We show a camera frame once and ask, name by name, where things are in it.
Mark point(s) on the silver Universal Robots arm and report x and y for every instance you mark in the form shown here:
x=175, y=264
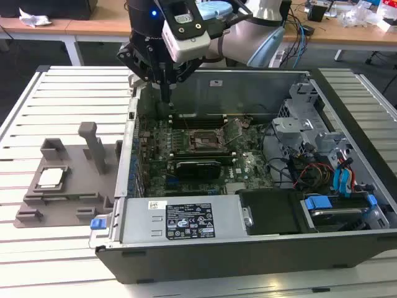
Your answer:
x=235, y=40

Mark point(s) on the grey parts rack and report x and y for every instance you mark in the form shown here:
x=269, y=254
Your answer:
x=80, y=186

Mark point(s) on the crumpled white paper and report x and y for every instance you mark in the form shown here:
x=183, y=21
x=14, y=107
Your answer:
x=34, y=18

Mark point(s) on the thin metal locking lever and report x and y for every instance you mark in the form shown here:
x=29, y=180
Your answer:
x=186, y=123

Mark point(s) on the red box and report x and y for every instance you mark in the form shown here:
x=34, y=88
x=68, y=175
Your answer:
x=390, y=6

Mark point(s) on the black desktop tower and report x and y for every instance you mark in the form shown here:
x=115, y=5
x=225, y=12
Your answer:
x=287, y=12

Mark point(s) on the grey plastic case latch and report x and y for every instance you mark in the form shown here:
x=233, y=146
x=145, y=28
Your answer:
x=134, y=82

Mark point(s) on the round coin battery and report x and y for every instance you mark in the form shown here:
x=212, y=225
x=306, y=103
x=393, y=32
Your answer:
x=246, y=123

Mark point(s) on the long wooden desk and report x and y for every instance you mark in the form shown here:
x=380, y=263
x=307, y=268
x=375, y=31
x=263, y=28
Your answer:
x=77, y=28

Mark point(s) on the silver green CPU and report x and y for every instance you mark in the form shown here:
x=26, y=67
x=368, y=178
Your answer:
x=51, y=177

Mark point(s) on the silver power supply unit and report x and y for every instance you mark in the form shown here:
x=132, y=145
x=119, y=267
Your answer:
x=139, y=217

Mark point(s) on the green motherboard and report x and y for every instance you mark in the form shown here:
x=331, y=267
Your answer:
x=248, y=167

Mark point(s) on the black RAM slot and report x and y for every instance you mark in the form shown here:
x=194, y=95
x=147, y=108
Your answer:
x=198, y=126
x=198, y=120
x=229, y=162
x=198, y=123
x=198, y=116
x=201, y=152
x=228, y=158
x=201, y=155

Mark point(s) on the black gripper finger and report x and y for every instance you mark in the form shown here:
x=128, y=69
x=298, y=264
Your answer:
x=133, y=59
x=187, y=69

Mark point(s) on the silver chipset heatsink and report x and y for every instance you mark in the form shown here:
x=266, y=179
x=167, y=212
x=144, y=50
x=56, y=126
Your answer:
x=234, y=188

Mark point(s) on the clear plastic bags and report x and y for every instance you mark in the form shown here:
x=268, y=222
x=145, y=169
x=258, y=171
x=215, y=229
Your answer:
x=359, y=14

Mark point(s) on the hard disk in blue carrier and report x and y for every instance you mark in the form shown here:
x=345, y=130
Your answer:
x=338, y=214

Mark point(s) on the black power adapter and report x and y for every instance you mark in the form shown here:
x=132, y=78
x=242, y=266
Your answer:
x=308, y=30

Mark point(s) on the small black box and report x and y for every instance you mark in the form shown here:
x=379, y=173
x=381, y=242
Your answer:
x=318, y=14

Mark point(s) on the black open PC case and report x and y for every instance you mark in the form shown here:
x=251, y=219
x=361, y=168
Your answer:
x=217, y=260

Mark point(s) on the white label sticker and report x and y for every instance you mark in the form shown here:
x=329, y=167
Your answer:
x=216, y=82

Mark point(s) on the silver drive cage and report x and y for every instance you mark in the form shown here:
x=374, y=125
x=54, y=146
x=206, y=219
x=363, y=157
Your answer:
x=288, y=127

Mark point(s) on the blue release latch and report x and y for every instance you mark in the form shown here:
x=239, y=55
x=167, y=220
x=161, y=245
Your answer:
x=96, y=224

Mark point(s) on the black plastic shroud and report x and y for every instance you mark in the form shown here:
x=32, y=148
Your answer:
x=273, y=211

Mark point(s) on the black graphics card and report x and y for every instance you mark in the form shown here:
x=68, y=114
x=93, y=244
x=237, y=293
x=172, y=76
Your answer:
x=198, y=170

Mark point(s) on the black chair base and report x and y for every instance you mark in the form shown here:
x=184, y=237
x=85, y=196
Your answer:
x=376, y=57

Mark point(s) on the white power strip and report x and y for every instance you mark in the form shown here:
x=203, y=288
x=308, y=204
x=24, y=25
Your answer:
x=277, y=59

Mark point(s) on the CPU socket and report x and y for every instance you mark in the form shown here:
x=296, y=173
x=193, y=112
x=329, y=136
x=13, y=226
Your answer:
x=203, y=138

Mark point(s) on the green RAM stick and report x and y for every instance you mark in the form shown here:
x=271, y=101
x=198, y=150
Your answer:
x=226, y=159

